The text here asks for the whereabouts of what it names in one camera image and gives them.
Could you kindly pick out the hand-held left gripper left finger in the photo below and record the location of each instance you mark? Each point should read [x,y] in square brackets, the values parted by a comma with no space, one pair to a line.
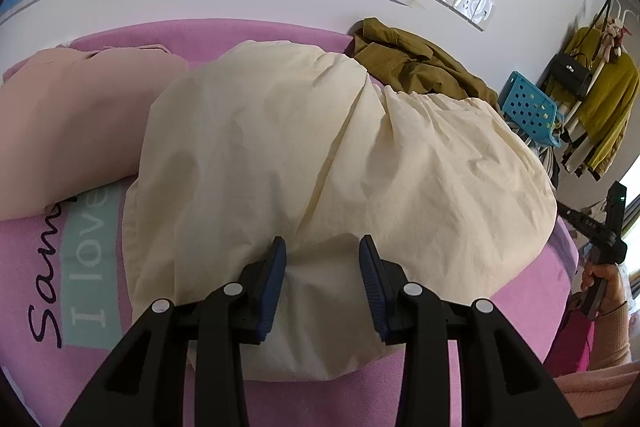
[272,287]

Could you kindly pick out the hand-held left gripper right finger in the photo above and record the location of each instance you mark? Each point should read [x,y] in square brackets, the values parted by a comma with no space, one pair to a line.
[372,292]

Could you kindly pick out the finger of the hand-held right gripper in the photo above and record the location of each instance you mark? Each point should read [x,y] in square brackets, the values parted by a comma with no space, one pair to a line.
[582,219]

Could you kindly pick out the cream yellow shirt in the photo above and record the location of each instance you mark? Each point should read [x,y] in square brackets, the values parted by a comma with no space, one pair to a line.
[300,157]

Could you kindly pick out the white clothes rack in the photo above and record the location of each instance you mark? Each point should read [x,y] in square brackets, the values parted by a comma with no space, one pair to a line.
[625,9]

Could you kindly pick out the person's right hand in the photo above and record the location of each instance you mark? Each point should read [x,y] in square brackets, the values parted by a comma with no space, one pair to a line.
[612,284]

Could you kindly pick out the white black hanging garment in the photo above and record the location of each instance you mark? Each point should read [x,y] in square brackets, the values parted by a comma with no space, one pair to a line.
[575,147]

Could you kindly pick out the mustard yellow hanging sweater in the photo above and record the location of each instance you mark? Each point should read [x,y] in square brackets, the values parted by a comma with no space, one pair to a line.
[612,107]

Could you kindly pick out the blue perforated plastic basket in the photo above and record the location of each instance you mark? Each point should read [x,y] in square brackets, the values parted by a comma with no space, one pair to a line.
[525,102]

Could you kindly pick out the black handbag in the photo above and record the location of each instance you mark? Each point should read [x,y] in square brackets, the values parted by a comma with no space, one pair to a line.
[570,74]

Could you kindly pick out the person's pink top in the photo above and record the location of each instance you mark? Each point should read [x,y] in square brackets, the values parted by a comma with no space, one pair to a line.
[600,387]

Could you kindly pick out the pink plush toy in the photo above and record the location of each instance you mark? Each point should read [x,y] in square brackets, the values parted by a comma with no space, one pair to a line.
[614,38]

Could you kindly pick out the olive green jacket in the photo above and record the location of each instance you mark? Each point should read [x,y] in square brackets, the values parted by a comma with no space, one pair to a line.
[400,62]

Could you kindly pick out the pink printed blanket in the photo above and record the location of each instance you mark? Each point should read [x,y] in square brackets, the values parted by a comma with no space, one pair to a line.
[30,257]

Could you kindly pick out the peach pink garment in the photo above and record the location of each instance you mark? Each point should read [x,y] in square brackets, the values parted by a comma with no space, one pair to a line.
[75,117]

